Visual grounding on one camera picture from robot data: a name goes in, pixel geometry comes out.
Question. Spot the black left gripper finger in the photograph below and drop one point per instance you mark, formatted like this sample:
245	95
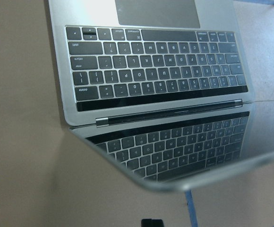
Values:
151	223

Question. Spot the silver laptop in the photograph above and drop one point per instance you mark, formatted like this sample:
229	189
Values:
161	89

